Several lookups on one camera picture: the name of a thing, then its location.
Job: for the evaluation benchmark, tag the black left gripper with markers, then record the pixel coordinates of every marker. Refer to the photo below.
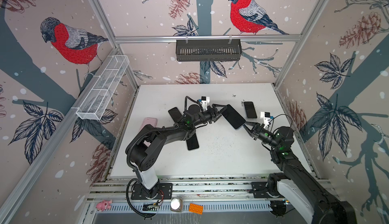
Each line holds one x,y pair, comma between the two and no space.
211,113

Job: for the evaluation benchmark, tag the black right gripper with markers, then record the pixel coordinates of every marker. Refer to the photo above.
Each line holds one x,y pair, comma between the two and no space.
258,132

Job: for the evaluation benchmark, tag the large phone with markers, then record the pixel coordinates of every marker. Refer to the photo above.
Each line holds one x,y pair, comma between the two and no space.
233,117

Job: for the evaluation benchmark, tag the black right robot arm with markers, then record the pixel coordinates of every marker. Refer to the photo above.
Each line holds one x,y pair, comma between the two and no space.
312,201

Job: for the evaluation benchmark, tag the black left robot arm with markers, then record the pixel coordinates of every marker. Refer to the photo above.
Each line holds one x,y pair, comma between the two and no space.
143,151

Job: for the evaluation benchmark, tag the small phone light case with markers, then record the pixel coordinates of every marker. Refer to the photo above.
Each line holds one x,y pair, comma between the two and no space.
250,110

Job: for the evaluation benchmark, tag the black phone centre table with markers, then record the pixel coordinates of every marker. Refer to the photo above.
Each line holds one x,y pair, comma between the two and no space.
192,143

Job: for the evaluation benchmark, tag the black phone far left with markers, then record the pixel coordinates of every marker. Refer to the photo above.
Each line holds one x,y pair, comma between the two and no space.
175,114

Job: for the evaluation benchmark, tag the pink phone case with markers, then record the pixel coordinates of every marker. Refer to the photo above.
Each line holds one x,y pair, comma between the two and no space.
149,121

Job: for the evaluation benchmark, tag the orange toy brick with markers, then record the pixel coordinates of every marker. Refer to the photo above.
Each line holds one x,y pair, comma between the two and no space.
194,208

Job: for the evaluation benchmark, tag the clear jar white lid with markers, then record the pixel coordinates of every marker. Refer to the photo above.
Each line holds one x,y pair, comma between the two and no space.
176,204

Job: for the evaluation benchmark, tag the pink pig toy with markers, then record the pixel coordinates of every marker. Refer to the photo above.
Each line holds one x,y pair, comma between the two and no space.
104,205

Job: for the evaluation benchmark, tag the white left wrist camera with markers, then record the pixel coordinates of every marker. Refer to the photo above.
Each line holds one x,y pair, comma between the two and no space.
204,101

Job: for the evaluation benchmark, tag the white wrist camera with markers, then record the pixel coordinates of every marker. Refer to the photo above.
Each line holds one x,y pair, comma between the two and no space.
204,101
267,118

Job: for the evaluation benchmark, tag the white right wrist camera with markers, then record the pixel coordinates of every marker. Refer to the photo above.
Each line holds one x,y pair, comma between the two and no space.
267,118

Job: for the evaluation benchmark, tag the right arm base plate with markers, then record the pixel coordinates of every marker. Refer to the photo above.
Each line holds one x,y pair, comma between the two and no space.
260,190

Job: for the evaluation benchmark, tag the black wire wall basket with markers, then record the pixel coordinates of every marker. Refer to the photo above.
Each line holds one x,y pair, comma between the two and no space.
208,50

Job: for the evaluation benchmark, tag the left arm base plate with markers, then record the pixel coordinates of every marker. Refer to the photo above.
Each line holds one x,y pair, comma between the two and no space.
161,191

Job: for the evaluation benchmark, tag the white mesh wall basket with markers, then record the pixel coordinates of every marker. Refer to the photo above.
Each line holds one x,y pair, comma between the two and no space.
97,100

